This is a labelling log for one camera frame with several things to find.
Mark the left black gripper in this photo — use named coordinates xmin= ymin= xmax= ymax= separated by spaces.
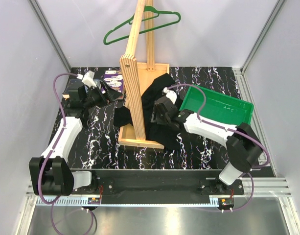
xmin=83 ymin=80 xmax=122 ymax=109

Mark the green clothes hanger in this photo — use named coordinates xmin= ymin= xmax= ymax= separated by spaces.
xmin=103 ymin=6 xmax=182 ymax=46

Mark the dark blue book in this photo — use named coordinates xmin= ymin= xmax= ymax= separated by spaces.
xmin=62 ymin=79 xmax=84 ymax=99

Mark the black marble mat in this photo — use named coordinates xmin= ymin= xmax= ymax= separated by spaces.
xmin=67 ymin=67 xmax=241 ymax=169

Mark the green plastic tray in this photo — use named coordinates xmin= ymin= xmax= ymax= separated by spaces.
xmin=180 ymin=87 xmax=254 ymax=125

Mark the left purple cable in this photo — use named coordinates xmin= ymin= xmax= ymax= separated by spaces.
xmin=38 ymin=72 xmax=79 ymax=205

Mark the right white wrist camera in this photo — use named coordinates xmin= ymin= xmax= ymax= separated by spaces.
xmin=162 ymin=87 xmax=177 ymax=104

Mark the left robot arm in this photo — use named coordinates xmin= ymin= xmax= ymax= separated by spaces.
xmin=29 ymin=81 xmax=122 ymax=196

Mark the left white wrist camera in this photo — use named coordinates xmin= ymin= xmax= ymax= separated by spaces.
xmin=77 ymin=70 xmax=97 ymax=88

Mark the purple cartoon book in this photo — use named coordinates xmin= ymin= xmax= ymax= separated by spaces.
xmin=103 ymin=70 xmax=125 ymax=100

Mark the black t shirt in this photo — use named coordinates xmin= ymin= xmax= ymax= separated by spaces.
xmin=114 ymin=73 xmax=181 ymax=150

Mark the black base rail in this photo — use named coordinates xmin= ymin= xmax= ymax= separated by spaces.
xmin=73 ymin=169 xmax=245 ymax=207

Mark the wooden hanger stand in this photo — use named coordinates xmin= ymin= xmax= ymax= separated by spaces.
xmin=118 ymin=0 xmax=169 ymax=149

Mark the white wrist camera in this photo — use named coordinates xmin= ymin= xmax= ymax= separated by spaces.
xmin=162 ymin=87 xmax=177 ymax=104
xmin=77 ymin=70 xmax=97 ymax=88

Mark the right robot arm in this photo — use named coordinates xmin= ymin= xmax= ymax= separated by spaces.
xmin=151 ymin=96 xmax=263 ymax=194

